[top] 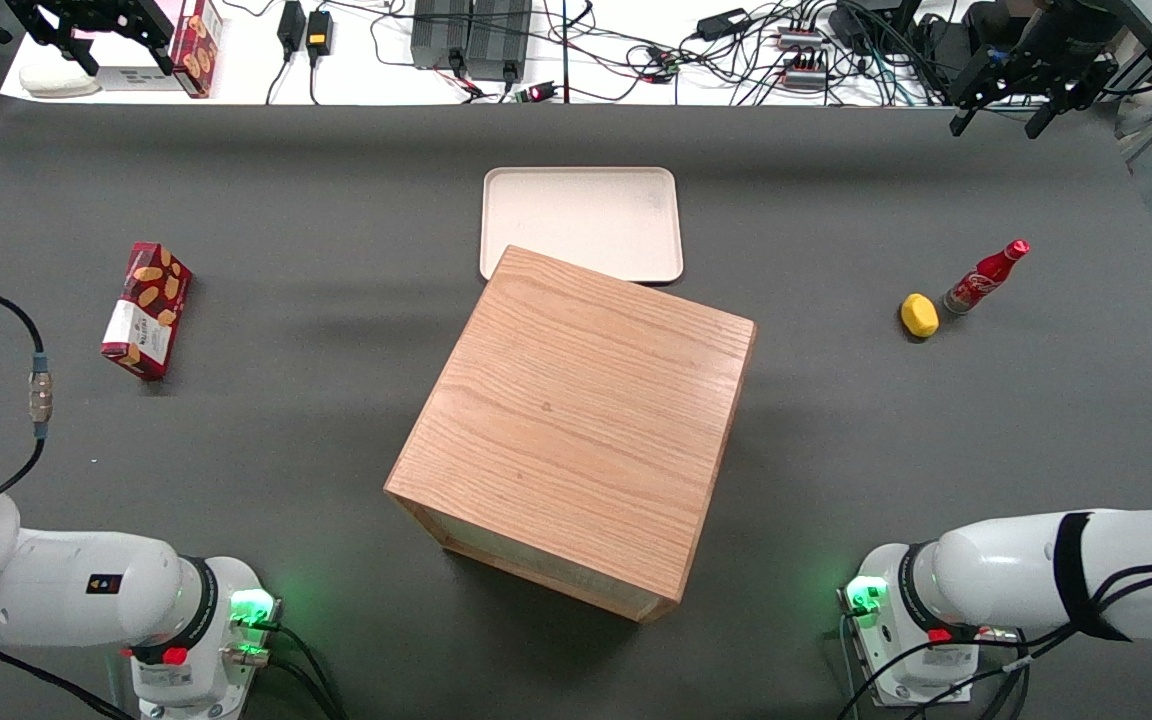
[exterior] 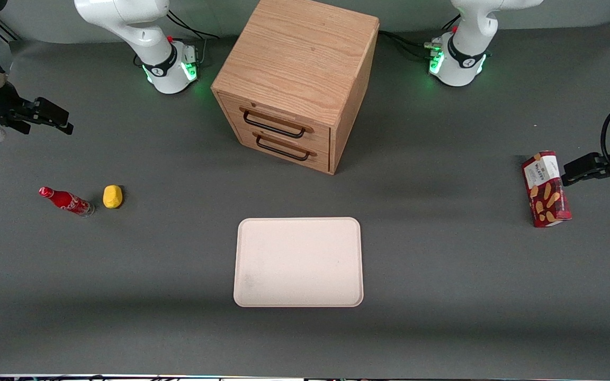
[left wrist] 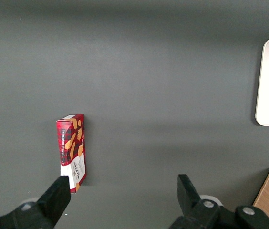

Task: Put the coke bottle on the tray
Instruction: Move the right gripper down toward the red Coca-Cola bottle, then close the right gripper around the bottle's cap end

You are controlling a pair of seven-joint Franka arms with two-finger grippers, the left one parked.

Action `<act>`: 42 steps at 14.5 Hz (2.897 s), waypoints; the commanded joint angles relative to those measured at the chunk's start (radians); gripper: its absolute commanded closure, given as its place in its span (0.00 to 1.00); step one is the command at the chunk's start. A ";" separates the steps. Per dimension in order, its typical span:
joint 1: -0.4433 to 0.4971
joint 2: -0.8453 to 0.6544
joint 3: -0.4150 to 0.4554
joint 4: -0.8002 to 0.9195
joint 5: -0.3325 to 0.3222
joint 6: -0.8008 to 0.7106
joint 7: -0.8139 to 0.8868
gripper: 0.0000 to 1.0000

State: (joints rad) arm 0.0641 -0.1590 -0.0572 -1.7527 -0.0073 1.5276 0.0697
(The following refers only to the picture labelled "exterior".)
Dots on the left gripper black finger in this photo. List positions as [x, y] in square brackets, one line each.
[596, 157]
[580, 173]

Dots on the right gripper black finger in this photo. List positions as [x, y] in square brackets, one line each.
[53, 112]
[45, 127]

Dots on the red coke bottle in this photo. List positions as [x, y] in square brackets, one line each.
[66, 201]

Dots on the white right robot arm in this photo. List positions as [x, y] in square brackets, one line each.
[146, 32]

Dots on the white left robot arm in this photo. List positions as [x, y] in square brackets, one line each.
[469, 47]

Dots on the beige rectangular tray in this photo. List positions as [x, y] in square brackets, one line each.
[298, 262]

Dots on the red tartan shortbread box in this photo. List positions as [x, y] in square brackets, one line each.
[546, 196]

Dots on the yellow lemon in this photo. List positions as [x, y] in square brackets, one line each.
[113, 197]

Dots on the wooden drawer front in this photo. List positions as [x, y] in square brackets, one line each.
[320, 136]
[320, 160]

